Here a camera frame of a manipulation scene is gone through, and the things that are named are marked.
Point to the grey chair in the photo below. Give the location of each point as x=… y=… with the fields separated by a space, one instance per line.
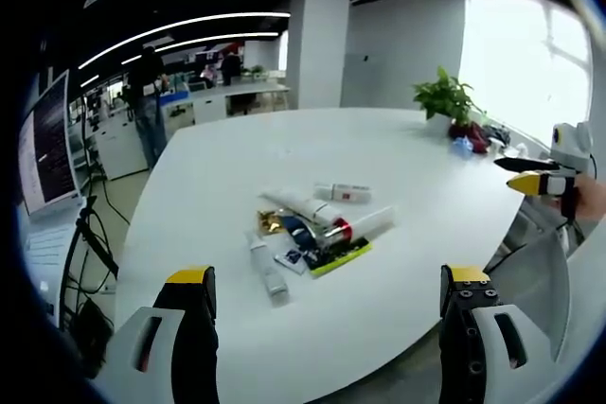
x=535 y=281

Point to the dark blue skincare tube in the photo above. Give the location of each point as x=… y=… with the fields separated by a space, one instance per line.
x=299 y=231

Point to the white office desk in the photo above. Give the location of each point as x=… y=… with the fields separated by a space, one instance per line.
x=237 y=96

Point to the white keyboard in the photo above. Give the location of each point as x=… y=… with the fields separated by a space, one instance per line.
x=47 y=243

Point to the plain white skincare tube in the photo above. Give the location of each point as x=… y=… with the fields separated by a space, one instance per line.
x=376 y=223

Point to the white skincare tube grey cap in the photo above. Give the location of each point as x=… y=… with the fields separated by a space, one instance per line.
x=266 y=267

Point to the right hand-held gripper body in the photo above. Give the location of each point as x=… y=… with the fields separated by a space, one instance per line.
x=570 y=148

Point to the green potted plant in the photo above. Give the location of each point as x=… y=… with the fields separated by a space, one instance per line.
x=445 y=96

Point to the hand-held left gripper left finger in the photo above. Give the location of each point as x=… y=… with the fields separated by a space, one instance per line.
x=189 y=356

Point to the person's right hand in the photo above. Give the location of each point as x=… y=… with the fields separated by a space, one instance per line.
x=592 y=200

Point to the small blue skincare sachet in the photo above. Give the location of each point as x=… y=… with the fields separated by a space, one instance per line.
x=291 y=259

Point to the white office cabinet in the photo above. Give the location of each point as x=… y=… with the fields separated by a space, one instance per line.
x=120 y=148

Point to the long white skincare tube red cap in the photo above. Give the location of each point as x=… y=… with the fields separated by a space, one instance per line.
x=308 y=207

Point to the gold skincare packet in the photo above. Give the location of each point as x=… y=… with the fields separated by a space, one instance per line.
x=269 y=222

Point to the white skincare bottle red label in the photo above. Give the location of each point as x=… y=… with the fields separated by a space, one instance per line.
x=342 y=193

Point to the long ceiling light strip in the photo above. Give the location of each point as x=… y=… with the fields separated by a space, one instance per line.
x=180 y=28
x=203 y=42

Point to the blue crumpled item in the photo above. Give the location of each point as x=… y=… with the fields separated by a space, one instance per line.
x=461 y=146

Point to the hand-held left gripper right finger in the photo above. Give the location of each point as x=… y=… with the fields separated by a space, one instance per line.
x=466 y=352

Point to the computer monitor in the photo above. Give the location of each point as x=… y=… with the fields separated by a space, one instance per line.
x=49 y=144

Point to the dark red cloth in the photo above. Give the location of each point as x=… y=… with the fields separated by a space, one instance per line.
x=468 y=135

